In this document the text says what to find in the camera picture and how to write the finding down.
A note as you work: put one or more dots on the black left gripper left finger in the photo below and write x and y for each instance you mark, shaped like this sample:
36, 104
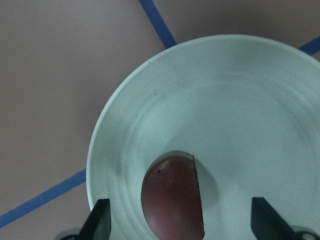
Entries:
98, 224

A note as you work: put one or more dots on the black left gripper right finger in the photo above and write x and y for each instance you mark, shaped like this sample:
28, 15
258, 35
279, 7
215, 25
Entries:
267, 224

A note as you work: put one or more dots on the brown bun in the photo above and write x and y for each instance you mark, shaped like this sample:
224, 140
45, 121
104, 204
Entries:
170, 197

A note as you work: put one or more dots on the light green plate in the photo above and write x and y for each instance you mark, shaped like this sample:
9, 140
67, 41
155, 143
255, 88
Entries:
247, 108

